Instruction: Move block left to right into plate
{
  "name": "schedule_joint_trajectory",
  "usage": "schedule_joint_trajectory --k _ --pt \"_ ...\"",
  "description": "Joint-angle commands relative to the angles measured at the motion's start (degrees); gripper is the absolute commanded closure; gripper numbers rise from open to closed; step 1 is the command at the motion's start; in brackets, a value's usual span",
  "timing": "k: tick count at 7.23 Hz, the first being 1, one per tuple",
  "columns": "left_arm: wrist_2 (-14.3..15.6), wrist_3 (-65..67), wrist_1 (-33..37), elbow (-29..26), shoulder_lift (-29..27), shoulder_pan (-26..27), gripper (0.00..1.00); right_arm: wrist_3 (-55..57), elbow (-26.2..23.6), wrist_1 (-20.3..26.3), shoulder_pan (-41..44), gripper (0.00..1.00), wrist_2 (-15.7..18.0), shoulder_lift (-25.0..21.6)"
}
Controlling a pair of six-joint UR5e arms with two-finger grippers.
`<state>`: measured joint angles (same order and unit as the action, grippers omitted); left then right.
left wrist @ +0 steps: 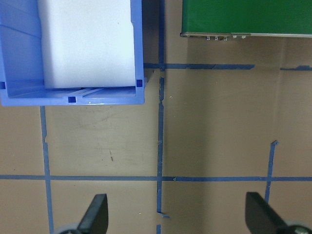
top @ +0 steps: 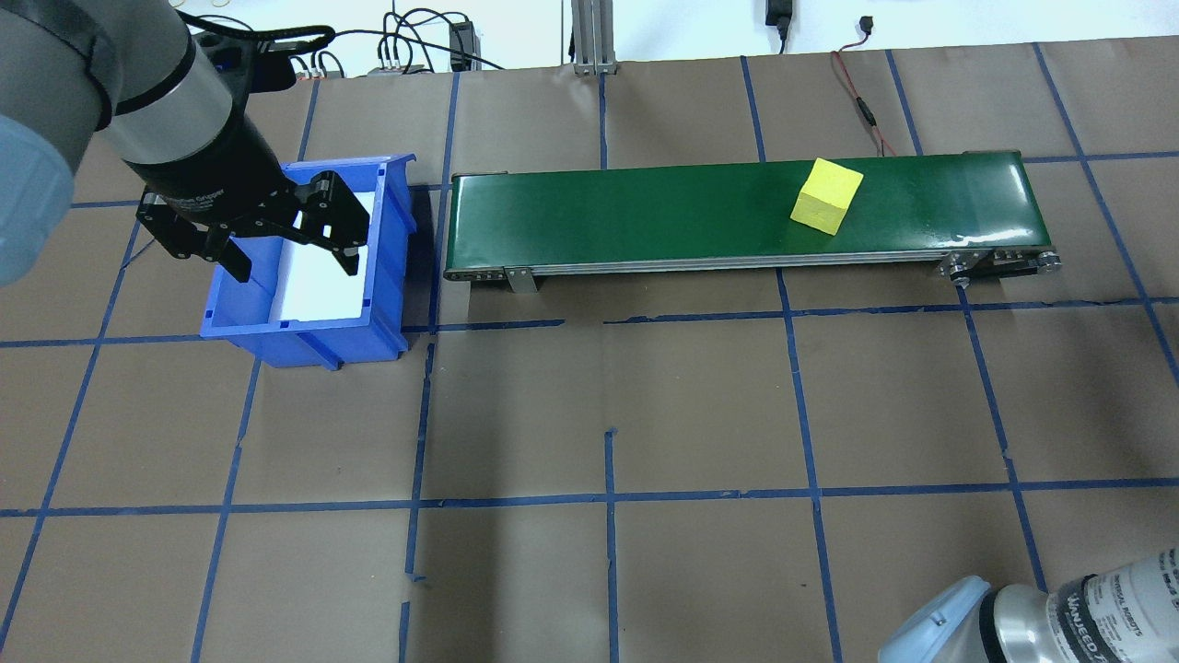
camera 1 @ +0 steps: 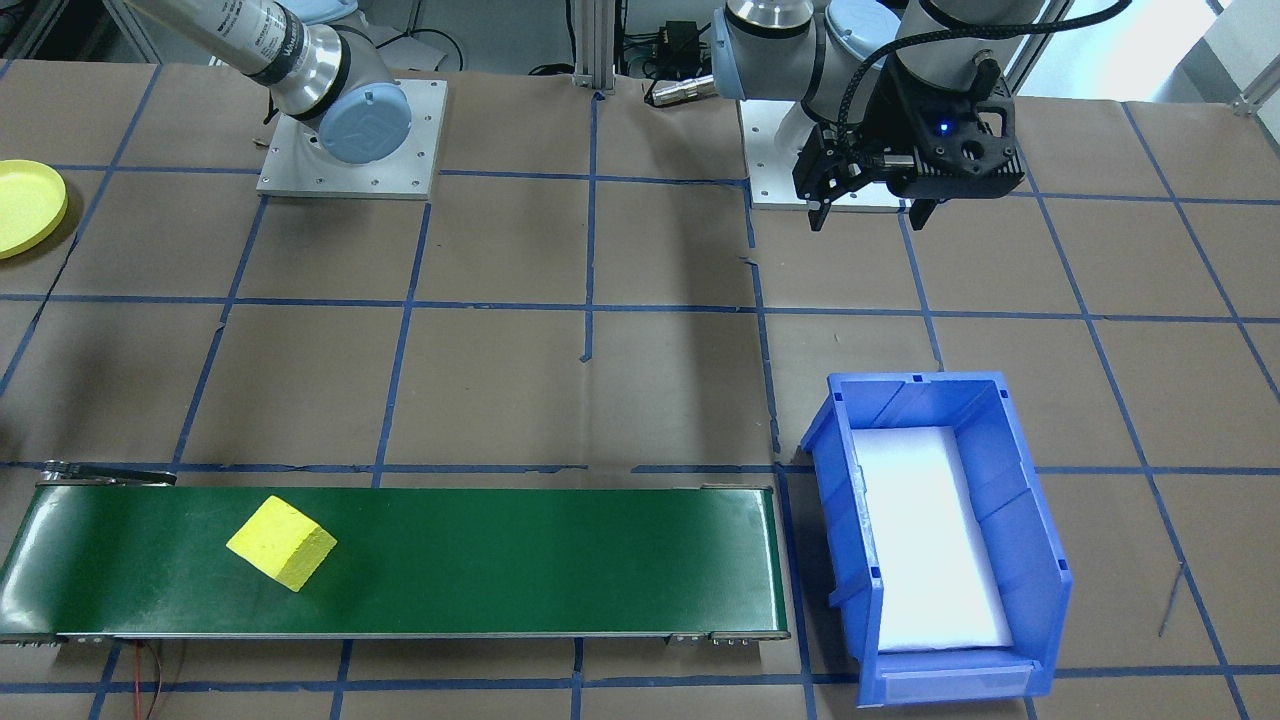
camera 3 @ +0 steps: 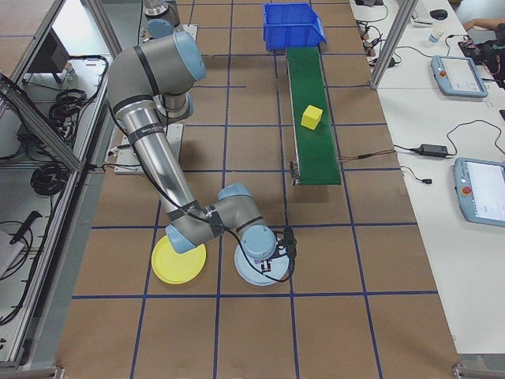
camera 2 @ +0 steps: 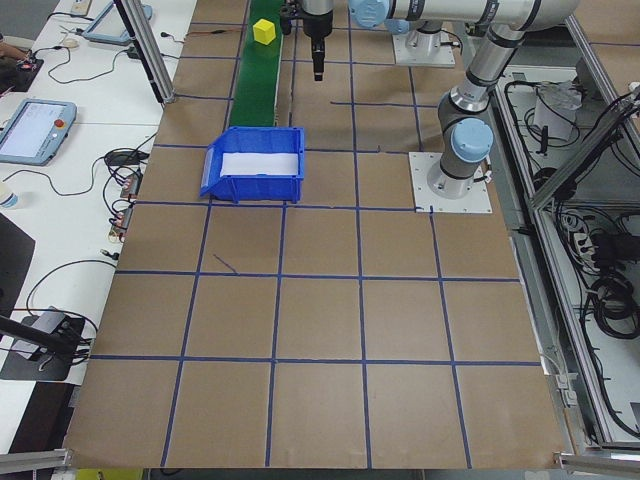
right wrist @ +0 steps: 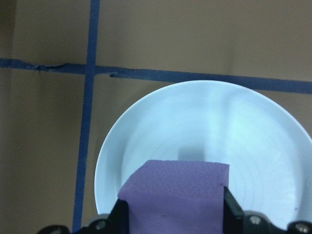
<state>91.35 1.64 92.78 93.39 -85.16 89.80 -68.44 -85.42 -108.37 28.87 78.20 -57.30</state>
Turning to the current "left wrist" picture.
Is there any blue plastic storage bin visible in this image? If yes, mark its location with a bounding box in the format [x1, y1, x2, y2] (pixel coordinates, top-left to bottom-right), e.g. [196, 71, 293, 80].
[0, 0, 146, 107]

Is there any green conveyor belt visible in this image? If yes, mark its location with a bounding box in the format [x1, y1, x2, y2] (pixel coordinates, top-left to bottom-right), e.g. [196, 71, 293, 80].
[179, 0, 312, 41]

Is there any white foam sheet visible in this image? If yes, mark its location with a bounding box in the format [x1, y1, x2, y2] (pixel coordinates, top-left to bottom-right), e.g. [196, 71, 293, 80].
[38, 0, 136, 89]

